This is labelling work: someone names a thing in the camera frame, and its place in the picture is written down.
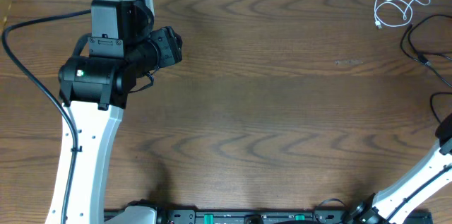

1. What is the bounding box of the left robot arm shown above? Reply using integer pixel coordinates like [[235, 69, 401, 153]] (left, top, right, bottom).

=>
[[46, 0, 182, 223]]

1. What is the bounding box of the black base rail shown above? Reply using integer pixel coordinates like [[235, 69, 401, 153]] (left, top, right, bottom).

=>
[[157, 208, 346, 224]]

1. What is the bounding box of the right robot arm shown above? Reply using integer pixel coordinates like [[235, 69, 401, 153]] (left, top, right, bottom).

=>
[[344, 116, 451, 223]]

